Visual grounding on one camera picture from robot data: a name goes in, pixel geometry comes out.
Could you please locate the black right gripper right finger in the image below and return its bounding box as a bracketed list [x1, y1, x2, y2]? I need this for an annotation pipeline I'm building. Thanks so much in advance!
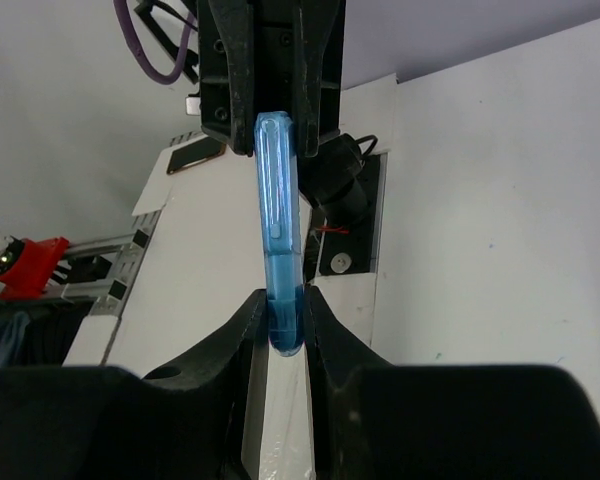
[303, 287, 600, 479]

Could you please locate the blue folding marker pen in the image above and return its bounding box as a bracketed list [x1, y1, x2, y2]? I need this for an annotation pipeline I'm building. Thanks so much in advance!
[254, 112, 304, 357]

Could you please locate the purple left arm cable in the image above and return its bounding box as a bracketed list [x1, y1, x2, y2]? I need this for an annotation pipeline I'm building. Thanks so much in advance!
[112, 0, 199, 85]

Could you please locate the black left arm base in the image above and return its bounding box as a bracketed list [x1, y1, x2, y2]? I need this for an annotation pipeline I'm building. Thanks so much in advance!
[304, 154, 387, 281]

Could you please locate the red device on rail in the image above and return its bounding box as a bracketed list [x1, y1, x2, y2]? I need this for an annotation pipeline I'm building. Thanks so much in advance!
[0, 237, 69, 301]

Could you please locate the aluminium slotted rail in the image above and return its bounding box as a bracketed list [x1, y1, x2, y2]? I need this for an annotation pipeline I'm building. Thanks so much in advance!
[0, 209, 162, 319]

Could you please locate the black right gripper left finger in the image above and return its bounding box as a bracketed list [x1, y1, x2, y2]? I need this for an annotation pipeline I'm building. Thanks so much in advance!
[0, 290, 268, 479]

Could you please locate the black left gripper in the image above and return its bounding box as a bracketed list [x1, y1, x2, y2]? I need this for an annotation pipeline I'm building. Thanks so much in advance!
[197, 0, 346, 157]

